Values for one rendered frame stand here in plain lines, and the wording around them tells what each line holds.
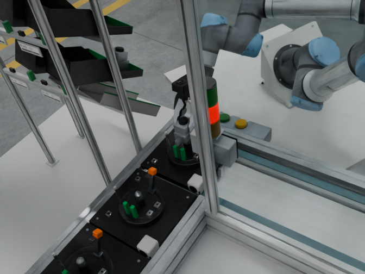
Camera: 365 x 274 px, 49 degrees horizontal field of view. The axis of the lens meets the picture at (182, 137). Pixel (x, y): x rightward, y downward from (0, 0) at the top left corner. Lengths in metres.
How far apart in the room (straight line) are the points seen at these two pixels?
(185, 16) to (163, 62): 2.81
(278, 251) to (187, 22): 0.69
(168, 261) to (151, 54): 2.76
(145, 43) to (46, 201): 2.60
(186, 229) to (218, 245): 0.13
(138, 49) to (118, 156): 2.35
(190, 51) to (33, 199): 0.95
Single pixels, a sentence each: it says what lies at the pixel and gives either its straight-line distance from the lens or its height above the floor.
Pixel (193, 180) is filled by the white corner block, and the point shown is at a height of 0.99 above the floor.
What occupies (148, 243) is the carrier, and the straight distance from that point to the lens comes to 1.16.
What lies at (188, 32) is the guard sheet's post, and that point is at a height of 1.57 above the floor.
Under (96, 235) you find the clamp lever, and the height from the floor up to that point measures 1.07.
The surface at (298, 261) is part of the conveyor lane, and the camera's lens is 1.18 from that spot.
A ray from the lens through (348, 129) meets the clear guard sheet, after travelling 0.77.
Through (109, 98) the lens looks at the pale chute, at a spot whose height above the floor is 1.18.
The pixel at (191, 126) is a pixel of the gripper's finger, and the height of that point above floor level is 1.11.
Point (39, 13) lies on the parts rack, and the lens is 1.03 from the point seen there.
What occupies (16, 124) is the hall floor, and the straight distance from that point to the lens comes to 3.42.
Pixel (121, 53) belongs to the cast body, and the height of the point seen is 1.26.
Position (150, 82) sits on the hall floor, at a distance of 3.36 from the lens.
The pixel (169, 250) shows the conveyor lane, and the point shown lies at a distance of 1.17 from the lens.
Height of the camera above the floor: 1.96
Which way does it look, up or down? 44 degrees down
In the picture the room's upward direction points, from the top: 10 degrees counter-clockwise
